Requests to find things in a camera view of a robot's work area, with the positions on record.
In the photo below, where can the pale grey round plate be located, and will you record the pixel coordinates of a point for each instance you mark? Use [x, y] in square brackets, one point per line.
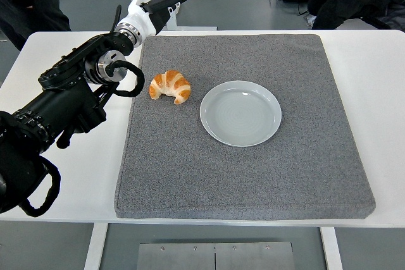
[240, 115]

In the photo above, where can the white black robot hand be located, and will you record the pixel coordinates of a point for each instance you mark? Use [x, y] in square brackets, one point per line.
[142, 17]

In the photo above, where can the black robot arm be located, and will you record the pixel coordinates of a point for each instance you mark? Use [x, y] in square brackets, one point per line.
[63, 102]

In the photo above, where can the white table leg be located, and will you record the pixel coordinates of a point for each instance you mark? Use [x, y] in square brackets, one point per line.
[332, 251]
[95, 248]

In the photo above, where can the golden brown croissant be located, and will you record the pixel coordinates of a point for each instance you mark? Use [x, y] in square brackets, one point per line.
[171, 83]

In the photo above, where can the grey metal plate with screws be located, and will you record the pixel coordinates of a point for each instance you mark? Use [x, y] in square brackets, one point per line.
[177, 257]

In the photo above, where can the grey fabric mat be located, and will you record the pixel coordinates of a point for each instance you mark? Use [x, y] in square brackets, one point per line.
[253, 172]

